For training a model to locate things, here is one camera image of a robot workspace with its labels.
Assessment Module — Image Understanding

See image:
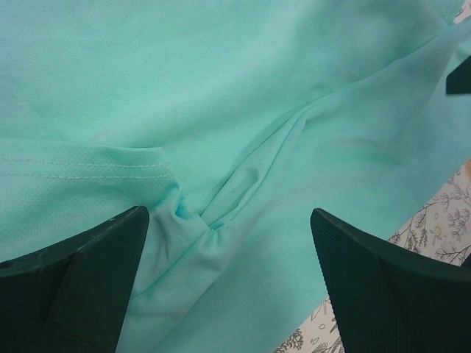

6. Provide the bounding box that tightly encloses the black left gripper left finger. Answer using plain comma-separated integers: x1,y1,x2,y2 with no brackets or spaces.
1,207,149,352

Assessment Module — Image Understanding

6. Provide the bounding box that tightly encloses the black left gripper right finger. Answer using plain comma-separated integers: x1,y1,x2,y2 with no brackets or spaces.
311,208,470,352

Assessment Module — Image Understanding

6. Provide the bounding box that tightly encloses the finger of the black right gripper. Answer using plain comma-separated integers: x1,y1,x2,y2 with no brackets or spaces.
445,57,471,96

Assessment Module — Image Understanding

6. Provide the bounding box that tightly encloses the teal t shirt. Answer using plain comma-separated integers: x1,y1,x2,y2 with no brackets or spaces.
1,1,470,352

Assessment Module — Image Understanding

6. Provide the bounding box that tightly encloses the floral tablecloth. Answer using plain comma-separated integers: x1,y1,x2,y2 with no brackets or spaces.
268,1,470,352

